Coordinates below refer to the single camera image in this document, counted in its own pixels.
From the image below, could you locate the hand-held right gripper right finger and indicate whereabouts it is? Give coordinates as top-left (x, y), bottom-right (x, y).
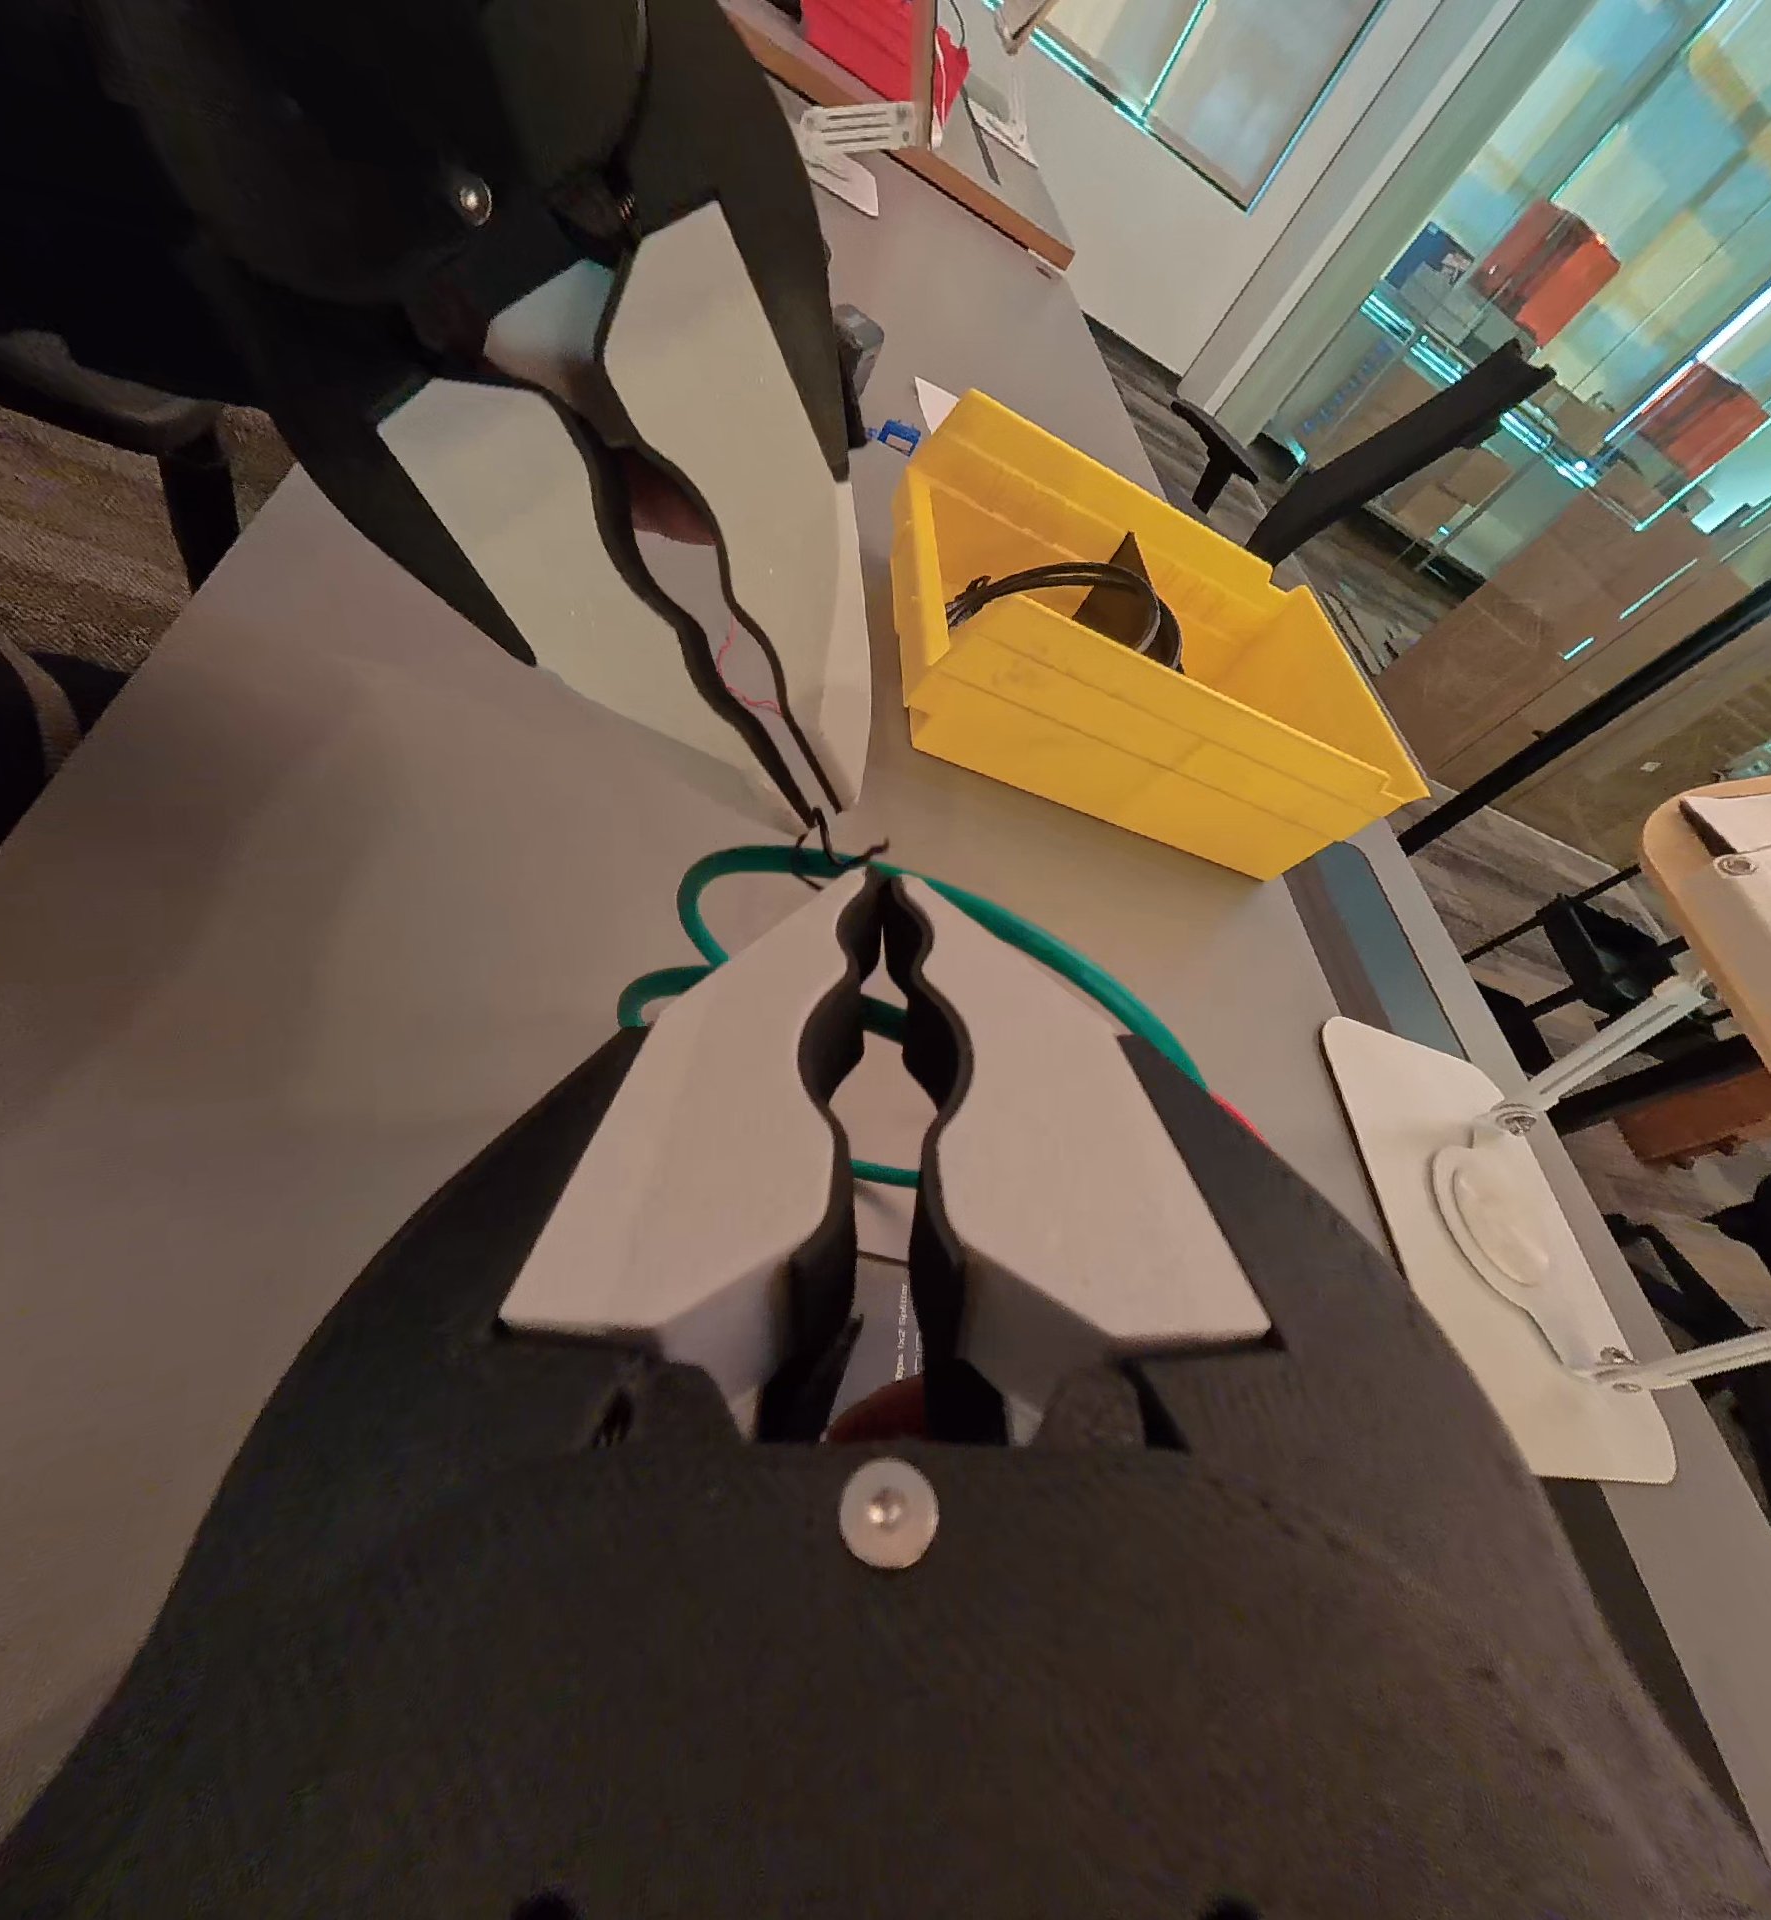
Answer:
top-left (891, 877), bottom-right (1277, 1444)

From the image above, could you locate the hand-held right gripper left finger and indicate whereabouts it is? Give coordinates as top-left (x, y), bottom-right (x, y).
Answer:
top-left (498, 870), bottom-right (888, 1444)

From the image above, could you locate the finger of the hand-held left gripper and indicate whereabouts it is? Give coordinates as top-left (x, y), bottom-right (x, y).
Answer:
top-left (370, 266), bottom-right (835, 837)
top-left (588, 196), bottom-right (873, 824)

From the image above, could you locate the green ethernet cable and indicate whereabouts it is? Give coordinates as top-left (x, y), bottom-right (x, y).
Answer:
top-left (613, 842), bottom-right (1220, 1197)

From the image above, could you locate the black twist tie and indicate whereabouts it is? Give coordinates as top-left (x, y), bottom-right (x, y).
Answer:
top-left (791, 806), bottom-right (888, 883)

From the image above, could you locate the person's left forearm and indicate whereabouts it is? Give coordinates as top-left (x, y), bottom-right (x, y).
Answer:
top-left (0, 0), bottom-right (227, 392)

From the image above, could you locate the black ethernet adapter box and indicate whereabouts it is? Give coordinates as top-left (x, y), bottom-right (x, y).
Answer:
top-left (842, 1250), bottom-right (928, 1404)

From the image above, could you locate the person's left hand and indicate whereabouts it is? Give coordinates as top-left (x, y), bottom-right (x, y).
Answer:
top-left (624, 444), bottom-right (716, 545)

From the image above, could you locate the small white desk stand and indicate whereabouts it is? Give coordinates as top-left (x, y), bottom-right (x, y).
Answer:
top-left (798, 99), bottom-right (928, 216)

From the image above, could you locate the wooden edged table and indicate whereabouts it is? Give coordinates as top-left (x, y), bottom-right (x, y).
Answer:
top-left (735, 0), bottom-right (1079, 275)

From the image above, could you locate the red plastic bin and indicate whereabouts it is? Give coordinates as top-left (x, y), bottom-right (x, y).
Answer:
top-left (798, 0), bottom-right (966, 134)

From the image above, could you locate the yellow plastic bin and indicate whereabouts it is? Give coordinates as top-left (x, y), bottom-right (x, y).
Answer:
top-left (888, 385), bottom-right (1433, 883)

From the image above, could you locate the black office chair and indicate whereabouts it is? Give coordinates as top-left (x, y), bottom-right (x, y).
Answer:
top-left (1168, 336), bottom-right (1562, 569)

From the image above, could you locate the wooden document board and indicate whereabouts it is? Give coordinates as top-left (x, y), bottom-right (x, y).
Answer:
top-left (1640, 762), bottom-right (1771, 1178)

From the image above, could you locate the black cable coil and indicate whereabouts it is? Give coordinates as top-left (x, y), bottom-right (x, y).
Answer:
top-left (940, 529), bottom-right (1203, 670)

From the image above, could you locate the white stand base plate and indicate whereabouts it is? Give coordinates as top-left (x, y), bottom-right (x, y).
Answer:
top-left (1317, 1012), bottom-right (1683, 1489)

